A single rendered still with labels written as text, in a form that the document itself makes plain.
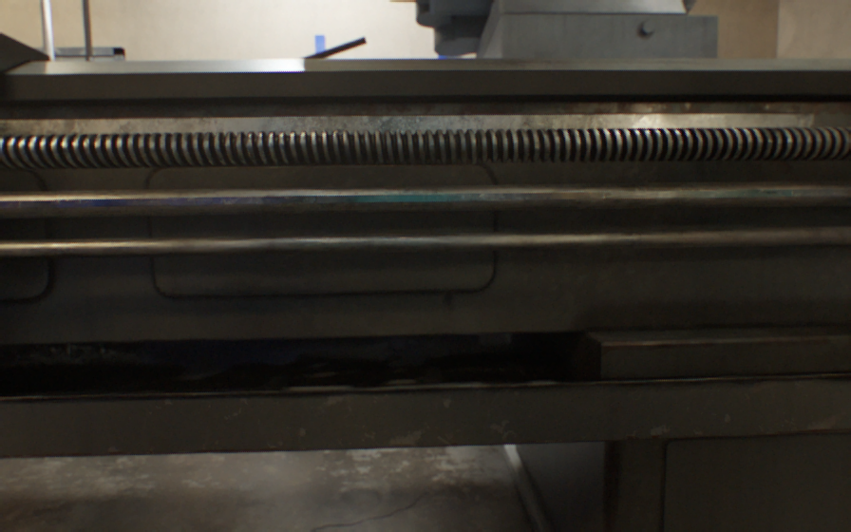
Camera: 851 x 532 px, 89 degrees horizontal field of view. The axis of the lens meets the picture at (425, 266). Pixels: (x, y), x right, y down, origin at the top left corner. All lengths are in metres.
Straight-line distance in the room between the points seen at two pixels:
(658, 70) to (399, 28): 3.59
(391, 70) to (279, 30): 3.71
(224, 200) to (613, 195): 0.45
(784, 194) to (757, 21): 4.55
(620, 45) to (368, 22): 3.53
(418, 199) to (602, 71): 0.30
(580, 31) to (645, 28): 0.09
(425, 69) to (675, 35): 0.40
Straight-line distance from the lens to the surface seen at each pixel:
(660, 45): 0.82
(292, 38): 4.26
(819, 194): 0.70
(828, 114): 0.85
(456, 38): 0.96
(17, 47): 0.83
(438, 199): 0.51
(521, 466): 1.19
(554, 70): 0.64
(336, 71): 0.62
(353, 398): 0.46
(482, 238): 0.52
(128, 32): 4.77
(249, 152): 0.54
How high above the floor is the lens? 0.62
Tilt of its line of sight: 5 degrees down
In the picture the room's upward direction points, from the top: 1 degrees counter-clockwise
